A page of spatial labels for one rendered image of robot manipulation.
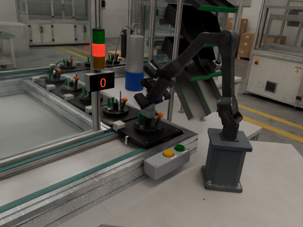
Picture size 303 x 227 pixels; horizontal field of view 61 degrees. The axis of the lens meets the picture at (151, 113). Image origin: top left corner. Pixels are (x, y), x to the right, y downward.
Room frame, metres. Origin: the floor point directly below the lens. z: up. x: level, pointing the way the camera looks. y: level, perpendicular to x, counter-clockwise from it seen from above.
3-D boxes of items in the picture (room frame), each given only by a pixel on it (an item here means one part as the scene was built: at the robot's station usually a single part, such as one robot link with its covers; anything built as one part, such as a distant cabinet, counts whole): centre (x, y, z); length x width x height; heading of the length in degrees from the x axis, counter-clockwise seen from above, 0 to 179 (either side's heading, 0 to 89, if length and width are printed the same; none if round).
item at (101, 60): (1.06, 0.23, 1.28); 0.05 x 0.05 x 0.05
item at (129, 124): (1.12, 0.01, 0.96); 0.24 x 0.24 x 0.02; 45
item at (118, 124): (1.11, 0.15, 0.97); 0.05 x 0.05 x 0.04; 45
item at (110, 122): (1.29, 0.20, 1.01); 0.24 x 0.24 x 0.13; 45
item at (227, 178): (0.89, -0.30, 0.96); 0.15 x 0.15 x 0.20; 86
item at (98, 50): (1.06, 0.23, 1.33); 0.05 x 0.05 x 0.05
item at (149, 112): (1.12, 0.02, 1.07); 0.08 x 0.04 x 0.07; 46
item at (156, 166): (0.90, -0.08, 0.93); 0.21 x 0.07 x 0.06; 135
